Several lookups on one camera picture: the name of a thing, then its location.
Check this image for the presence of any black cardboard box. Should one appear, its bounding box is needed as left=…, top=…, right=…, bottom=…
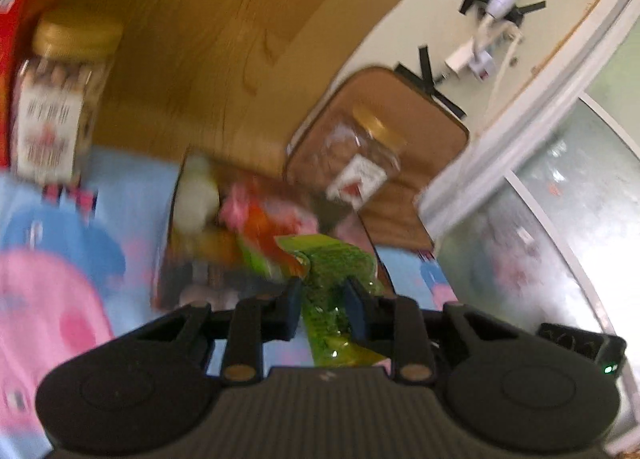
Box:
left=152, top=146, right=396, bottom=312

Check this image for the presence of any white framed glass door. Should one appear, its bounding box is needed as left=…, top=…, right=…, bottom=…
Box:
left=417, top=0, right=640, bottom=459

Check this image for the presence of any pecan jar with gold lid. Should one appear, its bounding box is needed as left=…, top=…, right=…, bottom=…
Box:
left=285, top=106, right=408, bottom=220

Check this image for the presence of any red gift box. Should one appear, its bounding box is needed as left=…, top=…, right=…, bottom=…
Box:
left=0, top=0, right=71, bottom=170

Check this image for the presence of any white light bulb with socket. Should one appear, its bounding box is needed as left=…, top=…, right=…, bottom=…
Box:
left=395, top=0, right=547, bottom=119

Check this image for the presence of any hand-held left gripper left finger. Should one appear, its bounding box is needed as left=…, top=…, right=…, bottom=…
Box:
left=107, top=278, right=303, bottom=385

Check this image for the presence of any cashew jar with gold lid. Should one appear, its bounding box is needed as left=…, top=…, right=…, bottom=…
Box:
left=10, top=19, right=123, bottom=185

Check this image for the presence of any green snack packet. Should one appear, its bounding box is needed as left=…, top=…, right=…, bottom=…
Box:
left=275, top=234, right=393, bottom=369

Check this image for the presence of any brown seat mat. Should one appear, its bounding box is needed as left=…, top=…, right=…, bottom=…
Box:
left=282, top=66, right=471, bottom=252

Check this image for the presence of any white power cable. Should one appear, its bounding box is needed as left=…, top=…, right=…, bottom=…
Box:
left=480, top=19, right=523, bottom=137

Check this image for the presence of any printed blanket with pink pigs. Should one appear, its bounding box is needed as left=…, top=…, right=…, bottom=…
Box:
left=0, top=146, right=456, bottom=459

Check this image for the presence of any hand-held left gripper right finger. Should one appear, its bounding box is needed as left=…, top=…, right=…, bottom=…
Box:
left=344, top=278, right=538, bottom=385

